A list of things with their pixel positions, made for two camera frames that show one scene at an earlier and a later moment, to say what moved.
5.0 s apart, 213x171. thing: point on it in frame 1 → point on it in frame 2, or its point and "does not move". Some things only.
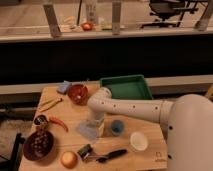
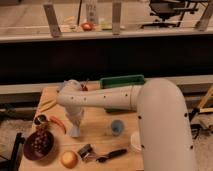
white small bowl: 138,141 does not move
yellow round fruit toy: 69,159 does not move
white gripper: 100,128 → 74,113
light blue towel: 88,129 → 74,131
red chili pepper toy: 61,122 does not move
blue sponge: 64,87 does not move
